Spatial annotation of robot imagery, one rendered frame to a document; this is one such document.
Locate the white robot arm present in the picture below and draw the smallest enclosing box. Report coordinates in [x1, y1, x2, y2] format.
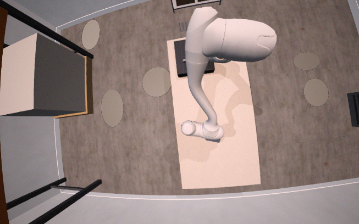
[181, 7, 277, 140]

